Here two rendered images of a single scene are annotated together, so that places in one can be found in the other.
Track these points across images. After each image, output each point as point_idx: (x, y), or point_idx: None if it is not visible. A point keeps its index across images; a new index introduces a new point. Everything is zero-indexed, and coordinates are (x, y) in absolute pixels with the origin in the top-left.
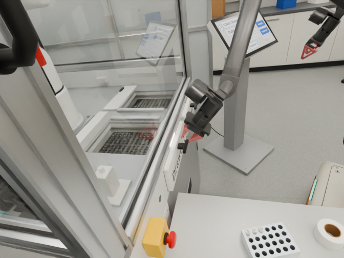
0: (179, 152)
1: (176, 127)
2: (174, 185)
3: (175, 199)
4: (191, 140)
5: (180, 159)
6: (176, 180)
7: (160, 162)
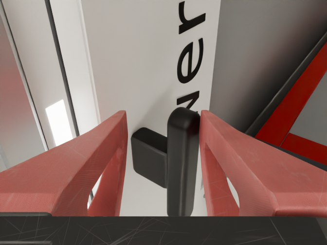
0: (182, 99)
1: (27, 19)
2: (199, 193)
3: (238, 109)
4: (203, 179)
5: (206, 85)
6: (227, 80)
7: None
